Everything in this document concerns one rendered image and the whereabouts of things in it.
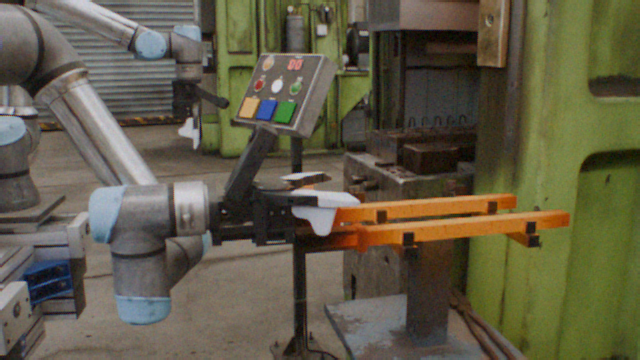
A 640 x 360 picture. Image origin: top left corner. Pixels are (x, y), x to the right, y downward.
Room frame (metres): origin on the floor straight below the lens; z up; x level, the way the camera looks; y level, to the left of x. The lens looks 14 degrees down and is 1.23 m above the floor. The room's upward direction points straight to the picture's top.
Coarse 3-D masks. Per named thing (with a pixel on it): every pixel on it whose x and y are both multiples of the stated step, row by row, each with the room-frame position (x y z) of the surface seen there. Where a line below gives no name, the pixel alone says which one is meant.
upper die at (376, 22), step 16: (368, 0) 1.68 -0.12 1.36; (384, 0) 1.58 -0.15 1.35; (400, 0) 1.49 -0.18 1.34; (416, 0) 1.51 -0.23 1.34; (432, 0) 1.52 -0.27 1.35; (448, 0) 1.54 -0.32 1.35; (464, 0) 1.55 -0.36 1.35; (480, 0) 1.57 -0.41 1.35; (368, 16) 1.67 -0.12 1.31; (384, 16) 1.58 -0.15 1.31; (400, 16) 1.49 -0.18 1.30; (416, 16) 1.51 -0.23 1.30; (432, 16) 1.52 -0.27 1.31; (448, 16) 1.54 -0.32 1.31; (464, 16) 1.56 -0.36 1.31
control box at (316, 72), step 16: (256, 64) 2.18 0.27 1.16; (272, 64) 2.11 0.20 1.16; (288, 64) 2.05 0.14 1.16; (304, 64) 1.99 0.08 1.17; (320, 64) 1.94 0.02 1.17; (336, 64) 1.99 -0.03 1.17; (256, 80) 2.12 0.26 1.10; (272, 80) 2.06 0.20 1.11; (288, 80) 2.00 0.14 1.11; (304, 80) 1.95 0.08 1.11; (320, 80) 1.94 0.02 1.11; (256, 96) 2.08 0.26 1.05; (272, 96) 2.02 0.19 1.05; (288, 96) 1.96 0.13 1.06; (304, 96) 1.91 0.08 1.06; (320, 96) 1.94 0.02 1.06; (240, 112) 2.09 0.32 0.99; (256, 112) 2.03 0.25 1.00; (304, 112) 1.89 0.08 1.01; (288, 128) 1.88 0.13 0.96; (304, 128) 1.89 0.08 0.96
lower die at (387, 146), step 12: (372, 132) 1.65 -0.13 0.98; (396, 132) 1.54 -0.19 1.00; (408, 132) 1.56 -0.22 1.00; (420, 132) 1.57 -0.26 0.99; (432, 132) 1.58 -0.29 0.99; (444, 132) 1.58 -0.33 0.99; (456, 132) 1.59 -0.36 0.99; (468, 132) 1.59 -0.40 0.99; (372, 144) 1.64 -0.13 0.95; (384, 144) 1.56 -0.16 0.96; (396, 144) 1.49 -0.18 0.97; (408, 144) 1.50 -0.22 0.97; (384, 156) 1.56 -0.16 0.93; (396, 156) 1.49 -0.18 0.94; (468, 156) 1.57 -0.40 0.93
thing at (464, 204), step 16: (352, 208) 0.92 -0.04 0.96; (368, 208) 0.93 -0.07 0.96; (384, 208) 0.93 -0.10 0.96; (400, 208) 0.94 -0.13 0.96; (416, 208) 0.95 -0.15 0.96; (432, 208) 0.96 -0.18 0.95; (448, 208) 0.96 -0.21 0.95; (464, 208) 0.97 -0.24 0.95; (480, 208) 0.98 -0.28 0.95; (304, 224) 0.91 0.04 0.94; (336, 224) 0.90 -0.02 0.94
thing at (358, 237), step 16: (352, 224) 0.82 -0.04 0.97; (384, 224) 0.83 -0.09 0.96; (400, 224) 0.84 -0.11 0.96; (416, 224) 0.84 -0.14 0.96; (432, 224) 0.84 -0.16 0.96; (448, 224) 0.84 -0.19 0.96; (464, 224) 0.84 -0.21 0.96; (480, 224) 0.85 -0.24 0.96; (496, 224) 0.85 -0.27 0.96; (512, 224) 0.86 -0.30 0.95; (544, 224) 0.88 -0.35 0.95; (560, 224) 0.88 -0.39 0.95; (304, 240) 0.79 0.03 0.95; (320, 240) 0.79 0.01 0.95; (336, 240) 0.80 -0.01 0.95; (352, 240) 0.80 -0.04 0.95; (368, 240) 0.80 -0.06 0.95; (384, 240) 0.81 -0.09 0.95; (416, 240) 0.82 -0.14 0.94
